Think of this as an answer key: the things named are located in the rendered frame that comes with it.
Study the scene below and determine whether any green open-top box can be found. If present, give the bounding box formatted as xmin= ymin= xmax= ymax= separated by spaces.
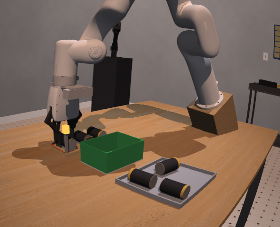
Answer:
xmin=80 ymin=131 xmax=144 ymax=175

